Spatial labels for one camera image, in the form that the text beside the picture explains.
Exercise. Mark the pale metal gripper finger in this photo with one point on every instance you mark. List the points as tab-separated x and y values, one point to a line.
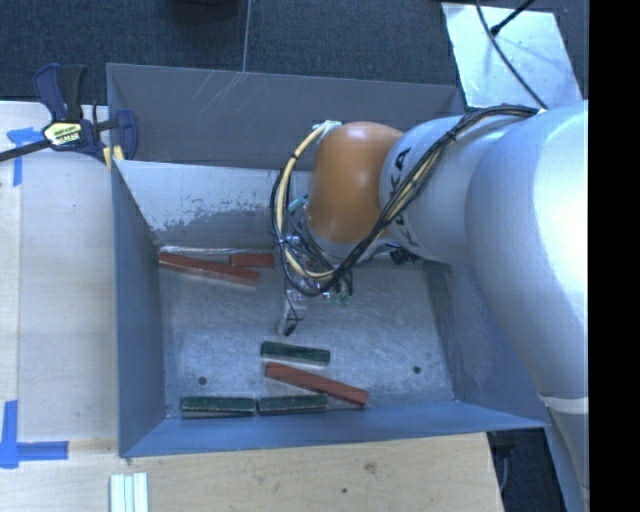
284	320
297	306

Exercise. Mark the dark green flat block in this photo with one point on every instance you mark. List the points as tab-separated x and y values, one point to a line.
292	404
295	353
217	405

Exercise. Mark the red-brown flat block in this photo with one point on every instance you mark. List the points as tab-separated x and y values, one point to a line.
317	384
252	259
210	270

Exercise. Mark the grey metal bin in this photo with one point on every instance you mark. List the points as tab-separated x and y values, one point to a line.
225	320

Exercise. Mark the pale wood flat board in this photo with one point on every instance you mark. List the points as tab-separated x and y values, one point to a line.
65	300

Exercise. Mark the black cylinder on white bracket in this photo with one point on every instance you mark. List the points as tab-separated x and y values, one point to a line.
403	256

